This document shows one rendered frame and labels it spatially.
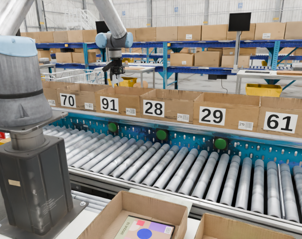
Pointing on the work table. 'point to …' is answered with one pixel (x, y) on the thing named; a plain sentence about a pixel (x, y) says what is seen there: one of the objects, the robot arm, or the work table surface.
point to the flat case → (144, 229)
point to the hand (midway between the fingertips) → (114, 85)
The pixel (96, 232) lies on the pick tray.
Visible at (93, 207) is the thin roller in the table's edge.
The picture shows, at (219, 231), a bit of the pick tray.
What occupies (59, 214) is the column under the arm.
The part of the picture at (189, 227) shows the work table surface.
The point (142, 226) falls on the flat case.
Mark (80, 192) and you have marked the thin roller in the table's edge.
